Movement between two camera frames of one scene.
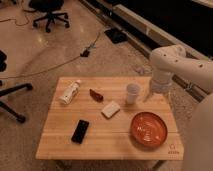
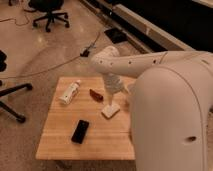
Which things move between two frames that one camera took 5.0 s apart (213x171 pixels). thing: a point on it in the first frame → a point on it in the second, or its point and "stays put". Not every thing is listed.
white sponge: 110,110 stays put
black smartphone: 80,130 stays put
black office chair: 50,7 stays put
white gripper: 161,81 → 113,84
